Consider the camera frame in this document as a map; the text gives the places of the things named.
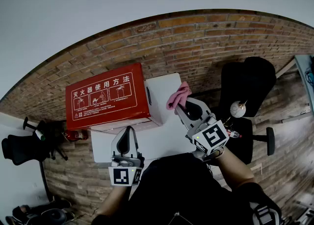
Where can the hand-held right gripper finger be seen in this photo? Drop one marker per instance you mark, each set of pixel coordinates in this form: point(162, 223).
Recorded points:
point(203, 110)
point(185, 119)

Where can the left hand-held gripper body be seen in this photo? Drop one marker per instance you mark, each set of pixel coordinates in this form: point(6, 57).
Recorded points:
point(122, 175)

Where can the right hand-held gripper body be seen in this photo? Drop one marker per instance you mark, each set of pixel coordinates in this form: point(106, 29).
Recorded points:
point(211, 135)

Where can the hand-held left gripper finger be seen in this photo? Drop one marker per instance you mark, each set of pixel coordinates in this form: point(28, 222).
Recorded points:
point(134, 145)
point(114, 146)

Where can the pink cloth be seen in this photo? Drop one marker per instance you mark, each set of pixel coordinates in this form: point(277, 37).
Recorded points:
point(180, 94)

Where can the red fire extinguisher box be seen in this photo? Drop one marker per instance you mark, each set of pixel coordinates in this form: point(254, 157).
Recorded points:
point(108, 96)

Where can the person's right forearm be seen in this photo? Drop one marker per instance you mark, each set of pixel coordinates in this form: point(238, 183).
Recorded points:
point(233, 170)

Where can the person's left forearm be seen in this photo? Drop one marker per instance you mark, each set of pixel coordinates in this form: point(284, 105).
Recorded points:
point(112, 199)

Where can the clear plastic bottle red label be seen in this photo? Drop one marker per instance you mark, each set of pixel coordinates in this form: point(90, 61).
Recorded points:
point(233, 133)

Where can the white globe lamp gold stand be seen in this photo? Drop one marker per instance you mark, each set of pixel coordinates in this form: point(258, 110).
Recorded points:
point(236, 108)

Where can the person's black clothing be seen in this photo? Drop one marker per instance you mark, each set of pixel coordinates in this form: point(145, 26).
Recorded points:
point(176, 189)

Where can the white bottle green cap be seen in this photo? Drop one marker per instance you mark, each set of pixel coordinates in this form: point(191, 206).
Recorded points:
point(40, 135)

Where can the black round helmet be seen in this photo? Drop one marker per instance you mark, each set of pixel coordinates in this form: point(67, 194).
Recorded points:
point(54, 216)

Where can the black mesh office chair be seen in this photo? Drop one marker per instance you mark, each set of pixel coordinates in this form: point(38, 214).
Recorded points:
point(22, 148)

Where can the white desk black leg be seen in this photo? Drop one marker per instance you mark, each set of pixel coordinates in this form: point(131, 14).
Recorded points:
point(14, 175)

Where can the light blue desk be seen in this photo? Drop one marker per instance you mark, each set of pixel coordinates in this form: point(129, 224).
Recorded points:
point(303, 72)

